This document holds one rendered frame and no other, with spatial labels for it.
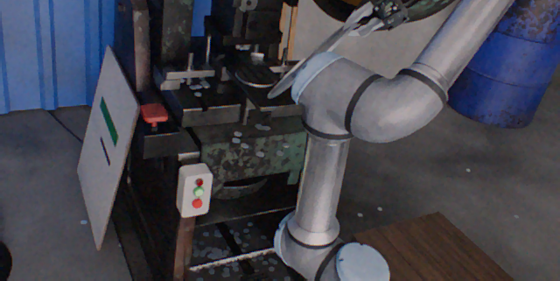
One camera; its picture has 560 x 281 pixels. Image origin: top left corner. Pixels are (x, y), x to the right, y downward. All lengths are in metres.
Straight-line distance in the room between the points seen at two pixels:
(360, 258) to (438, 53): 0.47
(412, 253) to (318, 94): 0.92
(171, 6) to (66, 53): 1.13
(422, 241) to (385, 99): 0.98
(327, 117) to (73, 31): 1.93
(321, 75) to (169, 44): 0.90
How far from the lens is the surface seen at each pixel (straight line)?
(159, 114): 1.36
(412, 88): 0.90
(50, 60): 2.74
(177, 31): 1.76
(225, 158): 1.53
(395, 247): 1.75
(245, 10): 1.50
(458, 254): 1.84
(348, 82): 0.92
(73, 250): 2.09
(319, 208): 1.11
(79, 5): 2.68
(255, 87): 1.51
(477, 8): 1.00
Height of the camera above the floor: 1.45
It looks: 30 degrees down
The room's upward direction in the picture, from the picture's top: 11 degrees clockwise
